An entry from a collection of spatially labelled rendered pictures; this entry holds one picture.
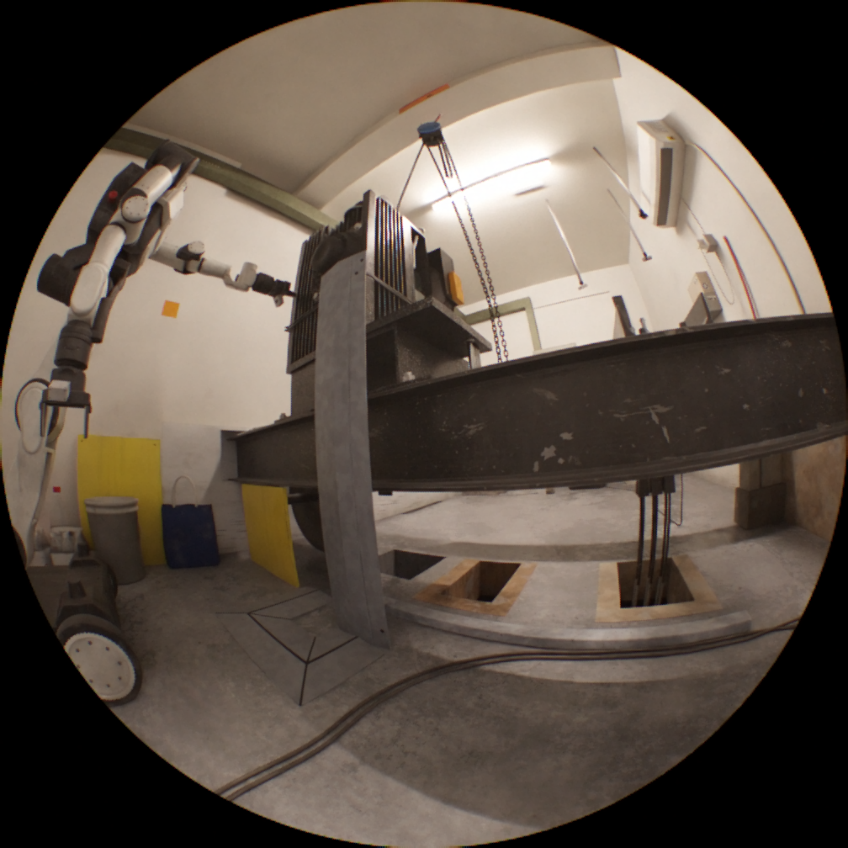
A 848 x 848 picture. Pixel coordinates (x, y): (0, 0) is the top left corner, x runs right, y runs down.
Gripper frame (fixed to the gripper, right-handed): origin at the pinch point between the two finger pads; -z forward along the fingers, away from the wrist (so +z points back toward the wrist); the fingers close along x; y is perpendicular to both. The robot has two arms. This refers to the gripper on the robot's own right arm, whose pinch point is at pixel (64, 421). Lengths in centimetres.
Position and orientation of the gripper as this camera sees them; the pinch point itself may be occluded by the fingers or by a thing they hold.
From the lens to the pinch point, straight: 70.9
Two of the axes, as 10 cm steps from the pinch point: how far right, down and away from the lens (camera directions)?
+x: 4.7, 0.4, 8.8
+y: -8.8, 1.3, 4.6
